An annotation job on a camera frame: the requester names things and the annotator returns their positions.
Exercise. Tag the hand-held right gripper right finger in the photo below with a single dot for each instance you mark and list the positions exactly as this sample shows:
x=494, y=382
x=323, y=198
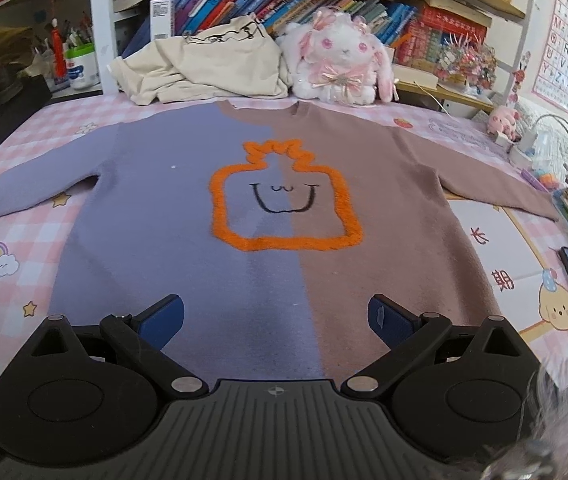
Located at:
x=391, y=324

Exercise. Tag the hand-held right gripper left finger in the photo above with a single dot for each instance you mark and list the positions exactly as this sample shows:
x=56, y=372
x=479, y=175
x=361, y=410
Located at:
x=164, y=319

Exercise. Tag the purple and pink sweater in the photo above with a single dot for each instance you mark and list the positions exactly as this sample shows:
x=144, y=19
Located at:
x=164, y=260

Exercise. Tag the grey fur sleeve cuff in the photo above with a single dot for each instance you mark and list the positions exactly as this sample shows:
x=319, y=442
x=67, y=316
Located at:
x=554, y=435

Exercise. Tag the white charger plug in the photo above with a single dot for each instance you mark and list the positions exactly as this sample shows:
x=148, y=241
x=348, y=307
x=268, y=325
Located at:
x=501, y=139

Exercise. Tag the small pink pig plush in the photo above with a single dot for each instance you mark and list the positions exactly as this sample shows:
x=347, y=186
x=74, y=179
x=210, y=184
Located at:
x=503, y=121

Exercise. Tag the black bag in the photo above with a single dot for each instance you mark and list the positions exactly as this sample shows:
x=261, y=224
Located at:
x=9, y=115

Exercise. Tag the cream printed cloth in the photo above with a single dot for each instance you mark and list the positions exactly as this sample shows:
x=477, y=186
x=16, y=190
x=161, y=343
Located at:
x=204, y=65

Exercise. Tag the white labelled tub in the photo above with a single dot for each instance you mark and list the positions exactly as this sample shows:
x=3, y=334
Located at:
x=83, y=67

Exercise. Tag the white and pink bunny plush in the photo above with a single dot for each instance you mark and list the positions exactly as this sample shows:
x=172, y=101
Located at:
x=344, y=57

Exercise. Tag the colourful bead flower decoration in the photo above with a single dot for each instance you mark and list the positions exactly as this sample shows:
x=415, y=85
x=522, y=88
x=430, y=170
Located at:
x=466, y=62

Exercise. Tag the red hanging tassel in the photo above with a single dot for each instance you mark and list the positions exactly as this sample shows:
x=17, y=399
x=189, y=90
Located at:
x=58, y=52

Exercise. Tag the row of red books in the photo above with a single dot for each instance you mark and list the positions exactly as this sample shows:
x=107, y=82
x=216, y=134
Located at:
x=434, y=30

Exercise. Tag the white product box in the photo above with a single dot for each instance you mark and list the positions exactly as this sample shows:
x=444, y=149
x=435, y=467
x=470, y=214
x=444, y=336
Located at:
x=162, y=20

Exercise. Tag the white and wooden bookshelf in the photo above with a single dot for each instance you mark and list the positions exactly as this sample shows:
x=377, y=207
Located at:
x=101, y=25

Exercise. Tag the cartoon wall sticker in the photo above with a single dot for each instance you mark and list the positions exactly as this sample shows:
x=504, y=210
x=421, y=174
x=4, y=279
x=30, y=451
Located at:
x=521, y=77

